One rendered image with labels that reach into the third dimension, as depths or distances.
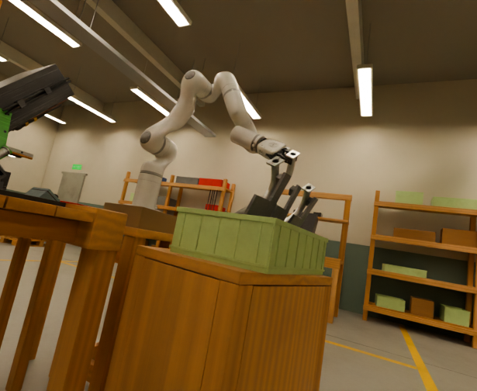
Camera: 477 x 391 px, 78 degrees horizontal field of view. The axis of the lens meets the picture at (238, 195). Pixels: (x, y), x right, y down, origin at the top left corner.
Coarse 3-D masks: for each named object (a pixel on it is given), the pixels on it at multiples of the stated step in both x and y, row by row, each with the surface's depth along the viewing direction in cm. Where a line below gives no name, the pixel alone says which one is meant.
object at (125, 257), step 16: (128, 240) 133; (144, 240) 136; (128, 256) 130; (128, 272) 129; (112, 288) 130; (112, 304) 128; (112, 320) 126; (112, 336) 125; (96, 352) 148; (112, 352) 126; (96, 368) 125; (96, 384) 123
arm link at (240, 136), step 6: (240, 126) 138; (234, 132) 136; (240, 132) 135; (246, 132) 134; (252, 132) 134; (234, 138) 137; (240, 138) 134; (246, 138) 133; (252, 138) 131; (240, 144) 136; (246, 144) 133
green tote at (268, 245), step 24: (192, 216) 107; (216, 216) 102; (240, 216) 96; (264, 216) 92; (192, 240) 105; (216, 240) 99; (240, 240) 95; (264, 240) 90; (288, 240) 100; (312, 240) 121; (240, 264) 93; (264, 264) 88; (288, 264) 101; (312, 264) 123
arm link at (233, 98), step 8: (224, 96) 145; (232, 96) 142; (240, 96) 143; (232, 104) 141; (240, 104) 140; (232, 112) 140; (240, 112) 140; (232, 120) 145; (240, 120) 143; (248, 120) 144; (248, 128) 146
